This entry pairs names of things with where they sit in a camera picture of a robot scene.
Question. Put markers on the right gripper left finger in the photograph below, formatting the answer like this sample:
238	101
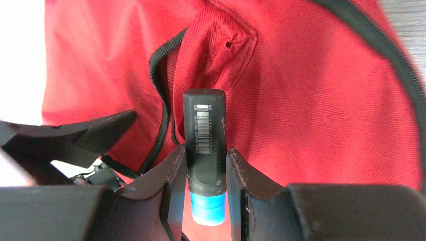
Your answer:
149	208

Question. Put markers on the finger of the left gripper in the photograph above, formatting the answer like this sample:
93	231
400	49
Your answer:
79	144

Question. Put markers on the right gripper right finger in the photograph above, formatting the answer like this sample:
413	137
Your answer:
261	209

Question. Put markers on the red backpack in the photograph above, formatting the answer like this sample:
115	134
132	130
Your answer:
317	92

